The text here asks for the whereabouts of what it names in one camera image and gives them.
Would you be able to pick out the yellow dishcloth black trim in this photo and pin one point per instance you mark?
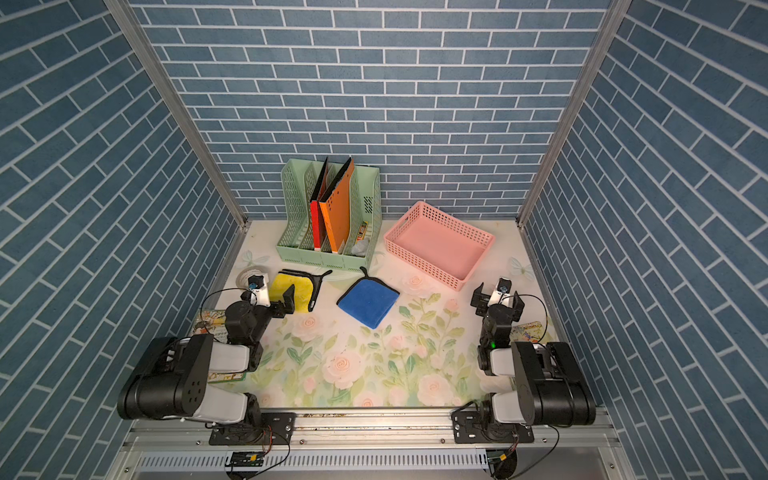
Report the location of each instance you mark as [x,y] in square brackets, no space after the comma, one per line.
[297,288]

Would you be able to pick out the orange folder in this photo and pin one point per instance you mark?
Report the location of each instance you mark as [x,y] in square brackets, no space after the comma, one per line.
[335,207]

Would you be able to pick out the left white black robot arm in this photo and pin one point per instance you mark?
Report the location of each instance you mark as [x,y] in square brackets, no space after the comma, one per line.
[171,379]

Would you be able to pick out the pink plastic basket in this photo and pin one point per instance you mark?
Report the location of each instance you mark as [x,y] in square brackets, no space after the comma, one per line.
[440,245]

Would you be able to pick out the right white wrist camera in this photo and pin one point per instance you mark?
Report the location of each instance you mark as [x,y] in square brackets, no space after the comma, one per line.
[503,293]

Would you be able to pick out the grey slotted cable duct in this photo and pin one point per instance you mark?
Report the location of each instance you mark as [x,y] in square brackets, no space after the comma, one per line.
[359,460]

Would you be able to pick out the blue grey dishcloth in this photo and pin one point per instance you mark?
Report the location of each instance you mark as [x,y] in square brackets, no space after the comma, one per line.
[368,300]

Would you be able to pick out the aluminium mounting rail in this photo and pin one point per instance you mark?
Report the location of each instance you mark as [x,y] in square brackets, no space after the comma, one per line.
[317,429]

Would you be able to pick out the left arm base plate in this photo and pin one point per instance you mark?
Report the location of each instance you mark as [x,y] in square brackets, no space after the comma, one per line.
[273,428]

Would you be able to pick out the picture book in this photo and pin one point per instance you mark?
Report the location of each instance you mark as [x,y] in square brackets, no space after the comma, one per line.
[213,322]
[532,332]

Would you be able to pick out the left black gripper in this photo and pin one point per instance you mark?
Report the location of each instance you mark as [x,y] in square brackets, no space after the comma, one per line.
[288,303]

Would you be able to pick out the clear tape roll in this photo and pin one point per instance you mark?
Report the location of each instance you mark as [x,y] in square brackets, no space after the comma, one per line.
[241,280]

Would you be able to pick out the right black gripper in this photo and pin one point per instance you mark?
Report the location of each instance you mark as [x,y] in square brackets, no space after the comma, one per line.
[483,299]

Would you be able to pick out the small items in organizer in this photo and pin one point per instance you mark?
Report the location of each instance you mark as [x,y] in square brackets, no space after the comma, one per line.
[361,242]

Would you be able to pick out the right picture book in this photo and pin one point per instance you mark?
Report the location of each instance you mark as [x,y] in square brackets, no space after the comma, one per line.
[532,332]

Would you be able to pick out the left picture book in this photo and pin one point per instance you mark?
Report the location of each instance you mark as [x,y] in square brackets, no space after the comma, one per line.
[213,322]

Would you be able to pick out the red black folder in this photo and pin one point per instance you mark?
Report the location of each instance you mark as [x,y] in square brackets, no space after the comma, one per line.
[317,221]

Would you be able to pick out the green plastic file organizer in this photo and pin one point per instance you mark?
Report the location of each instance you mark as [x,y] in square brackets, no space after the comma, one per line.
[296,244]

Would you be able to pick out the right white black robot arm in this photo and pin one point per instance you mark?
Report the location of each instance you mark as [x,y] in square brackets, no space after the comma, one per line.
[550,388]

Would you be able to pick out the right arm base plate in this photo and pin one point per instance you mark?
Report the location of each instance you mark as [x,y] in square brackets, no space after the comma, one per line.
[470,428]

